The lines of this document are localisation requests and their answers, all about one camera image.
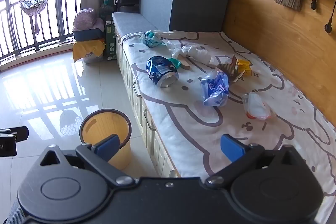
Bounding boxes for green cardboard box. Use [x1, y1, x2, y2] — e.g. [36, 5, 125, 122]
[105, 21, 118, 61]

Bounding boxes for small yellow box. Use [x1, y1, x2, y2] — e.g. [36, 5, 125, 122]
[236, 59, 252, 77]

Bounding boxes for grey storage box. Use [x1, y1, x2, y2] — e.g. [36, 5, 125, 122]
[139, 0, 234, 33]

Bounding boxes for yellow trash bin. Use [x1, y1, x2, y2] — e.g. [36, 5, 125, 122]
[79, 109, 132, 169]

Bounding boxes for blue plastic wrapper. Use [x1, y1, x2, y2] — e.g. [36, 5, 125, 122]
[201, 70, 230, 107]

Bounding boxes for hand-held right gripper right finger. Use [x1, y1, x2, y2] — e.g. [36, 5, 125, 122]
[205, 134, 311, 188]

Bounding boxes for teal plastic lid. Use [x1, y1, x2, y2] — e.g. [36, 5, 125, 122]
[167, 58, 181, 69]

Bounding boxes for white bench cabinet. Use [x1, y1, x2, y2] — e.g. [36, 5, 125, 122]
[115, 30, 181, 178]

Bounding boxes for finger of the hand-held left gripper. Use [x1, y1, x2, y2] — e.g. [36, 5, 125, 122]
[0, 126, 29, 142]

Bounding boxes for hanging net basket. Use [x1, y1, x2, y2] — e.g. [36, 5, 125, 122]
[18, 0, 54, 35]

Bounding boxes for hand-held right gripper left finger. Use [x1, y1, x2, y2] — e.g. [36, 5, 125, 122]
[39, 134, 135, 186]

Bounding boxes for white tissue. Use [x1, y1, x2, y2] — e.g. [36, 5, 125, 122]
[172, 45, 212, 65]

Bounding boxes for printed blanket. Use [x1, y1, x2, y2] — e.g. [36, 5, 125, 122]
[121, 30, 336, 214]

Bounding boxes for crushed blue can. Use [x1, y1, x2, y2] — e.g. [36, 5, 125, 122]
[146, 56, 179, 88]

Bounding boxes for pink cloth bundle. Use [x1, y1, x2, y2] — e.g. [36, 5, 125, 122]
[73, 8, 105, 31]

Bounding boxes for teal plastic toy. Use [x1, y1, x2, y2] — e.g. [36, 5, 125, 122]
[142, 30, 164, 48]

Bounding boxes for yellow cloth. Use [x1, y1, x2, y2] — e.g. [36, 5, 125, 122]
[73, 39, 106, 62]

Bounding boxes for tan wooden piece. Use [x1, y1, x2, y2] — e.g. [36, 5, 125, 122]
[178, 55, 192, 70]

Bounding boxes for white printed bag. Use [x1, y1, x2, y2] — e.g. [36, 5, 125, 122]
[83, 49, 104, 64]

